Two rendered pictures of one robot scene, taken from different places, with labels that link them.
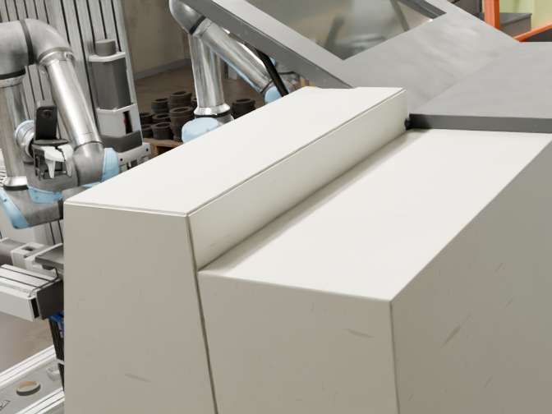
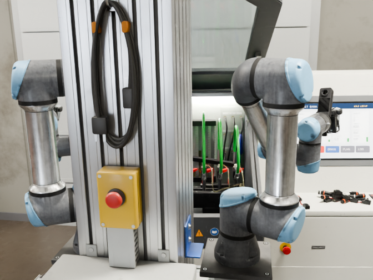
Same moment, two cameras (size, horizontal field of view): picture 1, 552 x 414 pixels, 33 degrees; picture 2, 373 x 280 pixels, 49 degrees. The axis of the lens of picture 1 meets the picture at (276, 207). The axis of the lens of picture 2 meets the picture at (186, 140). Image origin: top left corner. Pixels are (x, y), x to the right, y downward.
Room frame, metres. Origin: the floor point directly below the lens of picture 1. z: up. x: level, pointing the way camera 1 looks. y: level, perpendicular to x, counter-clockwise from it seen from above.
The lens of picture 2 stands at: (3.19, 1.48, 1.75)
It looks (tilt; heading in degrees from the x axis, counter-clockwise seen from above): 14 degrees down; 239
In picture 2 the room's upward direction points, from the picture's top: 1 degrees counter-clockwise
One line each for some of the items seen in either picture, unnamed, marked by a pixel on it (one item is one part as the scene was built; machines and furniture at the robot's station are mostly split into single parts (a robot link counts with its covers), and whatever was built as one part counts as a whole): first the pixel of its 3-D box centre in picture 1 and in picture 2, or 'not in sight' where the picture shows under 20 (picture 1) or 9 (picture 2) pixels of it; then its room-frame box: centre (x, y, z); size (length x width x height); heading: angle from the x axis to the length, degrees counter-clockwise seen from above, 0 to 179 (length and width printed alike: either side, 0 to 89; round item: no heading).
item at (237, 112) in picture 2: not in sight; (232, 134); (1.83, -0.28, 1.20); 0.13 x 0.03 x 0.31; 147
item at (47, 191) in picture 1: (50, 177); (304, 155); (2.14, 0.53, 1.34); 0.11 x 0.08 x 0.11; 113
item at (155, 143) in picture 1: (182, 120); not in sight; (7.40, 0.67, 0.22); 1.24 x 0.86 x 0.45; 50
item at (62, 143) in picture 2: (288, 88); (54, 148); (2.85, -0.08, 1.34); 0.11 x 0.08 x 0.11; 165
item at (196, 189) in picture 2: not in sight; (211, 203); (2.08, -0.13, 0.91); 0.34 x 0.10 x 0.15; 147
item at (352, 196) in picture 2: not in sight; (343, 195); (1.64, 0.33, 1.01); 0.23 x 0.11 x 0.06; 147
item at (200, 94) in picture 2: not in sight; (188, 95); (2.03, -0.41, 1.43); 0.54 x 0.03 x 0.02; 147
